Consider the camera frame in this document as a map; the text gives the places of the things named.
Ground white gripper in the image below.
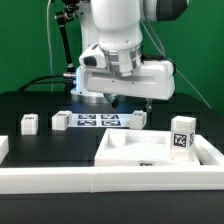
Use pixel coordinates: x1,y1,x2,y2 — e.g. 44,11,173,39
82,60,175,112

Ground white square table top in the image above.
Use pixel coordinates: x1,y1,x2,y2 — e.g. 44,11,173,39
94,128,200,167

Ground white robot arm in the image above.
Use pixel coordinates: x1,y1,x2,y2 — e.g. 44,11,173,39
71,0,189,106

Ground apriltag base marker sheet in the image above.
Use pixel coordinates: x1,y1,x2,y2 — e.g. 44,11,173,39
70,113,130,127

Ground white right fence piece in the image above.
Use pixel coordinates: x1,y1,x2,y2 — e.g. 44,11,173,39
194,135,224,166

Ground white fence piece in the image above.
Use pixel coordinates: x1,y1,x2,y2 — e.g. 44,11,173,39
194,135,224,166
0,136,9,164

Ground white front fence bar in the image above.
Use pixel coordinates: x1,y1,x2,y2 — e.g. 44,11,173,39
0,165,224,194

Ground white left fence piece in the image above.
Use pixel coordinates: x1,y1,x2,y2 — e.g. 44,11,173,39
0,136,9,164

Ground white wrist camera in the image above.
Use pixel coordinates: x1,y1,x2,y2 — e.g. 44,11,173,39
79,43,106,68

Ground black cable bundle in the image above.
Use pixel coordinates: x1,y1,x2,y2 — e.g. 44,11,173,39
18,73,73,93

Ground white thin cable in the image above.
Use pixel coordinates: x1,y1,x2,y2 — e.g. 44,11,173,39
46,0,55,92

